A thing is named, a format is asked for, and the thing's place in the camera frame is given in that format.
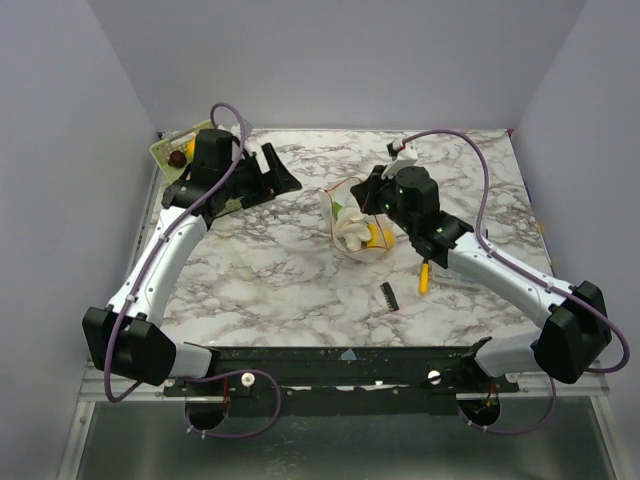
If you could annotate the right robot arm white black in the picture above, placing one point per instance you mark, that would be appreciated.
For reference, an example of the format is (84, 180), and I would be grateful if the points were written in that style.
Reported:
(571, 331)

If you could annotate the clear zip top bag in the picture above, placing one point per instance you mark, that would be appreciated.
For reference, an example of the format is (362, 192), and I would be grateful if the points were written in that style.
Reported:
(340, 192)

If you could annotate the black bit holder strip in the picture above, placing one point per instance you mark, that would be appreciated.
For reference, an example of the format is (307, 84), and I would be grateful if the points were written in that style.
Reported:
(389, 296)

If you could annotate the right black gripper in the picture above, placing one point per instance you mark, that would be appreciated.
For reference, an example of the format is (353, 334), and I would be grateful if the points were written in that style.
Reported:
(370, 192)

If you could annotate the orange toy fruit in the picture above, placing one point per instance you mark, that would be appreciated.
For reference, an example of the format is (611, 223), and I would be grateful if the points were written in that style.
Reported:
(190, 148)

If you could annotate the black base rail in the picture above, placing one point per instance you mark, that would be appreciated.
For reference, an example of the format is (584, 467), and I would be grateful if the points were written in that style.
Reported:
(339, 381)

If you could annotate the white toy garlic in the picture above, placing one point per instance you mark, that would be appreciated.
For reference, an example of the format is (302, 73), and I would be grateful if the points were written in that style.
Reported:
(351, 228)

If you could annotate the yellow handle screwdriver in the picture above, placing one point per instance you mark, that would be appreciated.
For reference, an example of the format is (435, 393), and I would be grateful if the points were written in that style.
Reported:
(424, 278)

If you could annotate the yellow toy lemon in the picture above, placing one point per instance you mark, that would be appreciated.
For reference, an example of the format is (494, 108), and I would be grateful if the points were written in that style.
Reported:
(381, 237)

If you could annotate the dark red toy fruit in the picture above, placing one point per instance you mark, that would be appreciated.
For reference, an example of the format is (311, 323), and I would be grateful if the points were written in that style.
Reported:
(177, 159)

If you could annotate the green toy vegetable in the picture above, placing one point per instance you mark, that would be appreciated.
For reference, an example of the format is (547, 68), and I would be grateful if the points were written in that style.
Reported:
(340, 206)

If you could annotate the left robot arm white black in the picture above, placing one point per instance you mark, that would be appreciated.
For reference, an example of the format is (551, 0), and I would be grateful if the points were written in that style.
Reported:
(125, 336)

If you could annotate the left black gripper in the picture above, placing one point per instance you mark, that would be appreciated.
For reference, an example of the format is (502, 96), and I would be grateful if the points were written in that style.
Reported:
(279, 177)

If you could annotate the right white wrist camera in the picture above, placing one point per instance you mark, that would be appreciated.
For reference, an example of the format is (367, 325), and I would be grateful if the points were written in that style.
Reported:
(402, 156)

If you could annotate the clear plastic screw box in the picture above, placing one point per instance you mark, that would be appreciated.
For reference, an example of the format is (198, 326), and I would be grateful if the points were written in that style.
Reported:
(452, 279)

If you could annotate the green plastic basket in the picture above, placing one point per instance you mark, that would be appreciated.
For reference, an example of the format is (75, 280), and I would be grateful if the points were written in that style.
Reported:
(169, 142)

